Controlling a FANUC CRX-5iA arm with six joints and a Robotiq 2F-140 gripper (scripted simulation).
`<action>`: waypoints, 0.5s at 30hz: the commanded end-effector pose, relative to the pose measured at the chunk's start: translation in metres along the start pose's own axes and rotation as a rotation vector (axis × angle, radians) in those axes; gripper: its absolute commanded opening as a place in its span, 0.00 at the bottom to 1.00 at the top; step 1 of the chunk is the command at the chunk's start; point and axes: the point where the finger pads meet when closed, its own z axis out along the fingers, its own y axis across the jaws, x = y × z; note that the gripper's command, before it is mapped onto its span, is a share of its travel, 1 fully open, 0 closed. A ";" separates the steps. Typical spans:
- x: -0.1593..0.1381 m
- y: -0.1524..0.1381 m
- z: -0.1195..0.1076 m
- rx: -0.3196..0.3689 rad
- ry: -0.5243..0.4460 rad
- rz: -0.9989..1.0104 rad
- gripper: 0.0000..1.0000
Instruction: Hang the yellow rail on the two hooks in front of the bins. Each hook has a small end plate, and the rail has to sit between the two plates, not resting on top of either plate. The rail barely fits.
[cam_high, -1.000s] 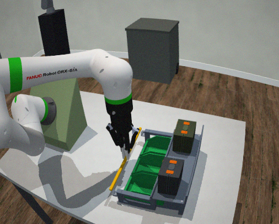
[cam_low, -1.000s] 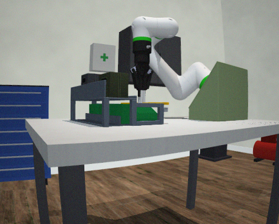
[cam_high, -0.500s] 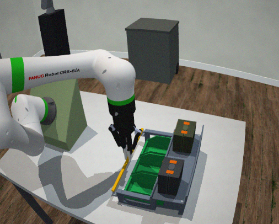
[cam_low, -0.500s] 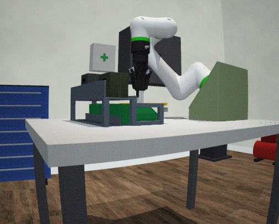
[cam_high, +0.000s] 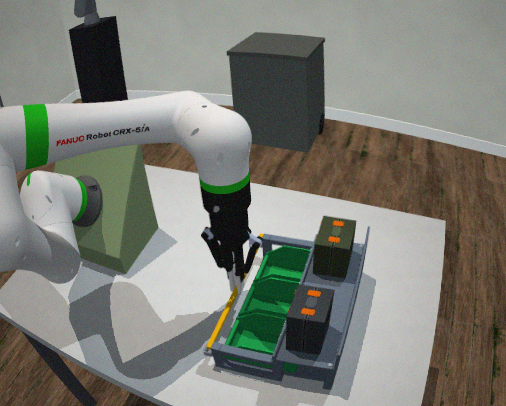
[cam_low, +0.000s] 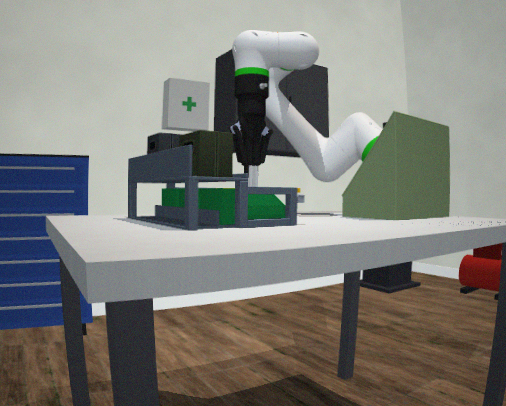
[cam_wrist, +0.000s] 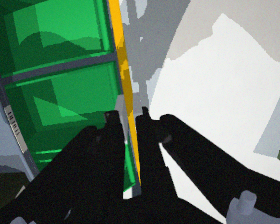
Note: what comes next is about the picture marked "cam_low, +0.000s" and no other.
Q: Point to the green open bin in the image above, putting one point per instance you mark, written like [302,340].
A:
[182,197]
[170,197]
[260,206]

